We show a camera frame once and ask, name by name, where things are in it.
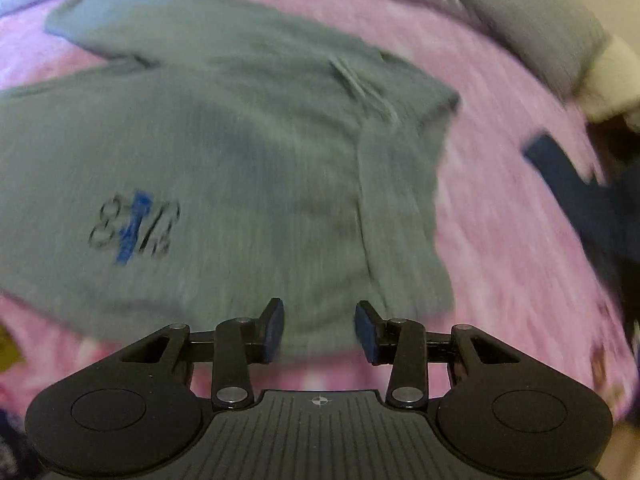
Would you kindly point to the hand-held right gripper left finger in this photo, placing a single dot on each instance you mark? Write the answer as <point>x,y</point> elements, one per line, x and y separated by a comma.
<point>274,330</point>

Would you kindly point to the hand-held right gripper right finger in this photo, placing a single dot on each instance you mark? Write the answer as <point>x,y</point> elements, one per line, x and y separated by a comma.
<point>367,332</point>

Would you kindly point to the grey sweatpants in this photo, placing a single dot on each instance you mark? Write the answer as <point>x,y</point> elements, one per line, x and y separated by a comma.
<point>225,160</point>

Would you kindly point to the pink floral bedsheet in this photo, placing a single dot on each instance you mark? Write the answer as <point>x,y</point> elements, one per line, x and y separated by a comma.
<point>500,185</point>

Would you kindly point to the dark blue jeans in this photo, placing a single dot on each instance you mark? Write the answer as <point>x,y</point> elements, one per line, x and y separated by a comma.
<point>575,195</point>

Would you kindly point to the yellow object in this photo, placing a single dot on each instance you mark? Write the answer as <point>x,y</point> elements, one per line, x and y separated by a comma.
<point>7,350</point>

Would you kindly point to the grey checked pillow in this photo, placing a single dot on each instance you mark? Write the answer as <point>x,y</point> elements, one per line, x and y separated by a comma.
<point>530,25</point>

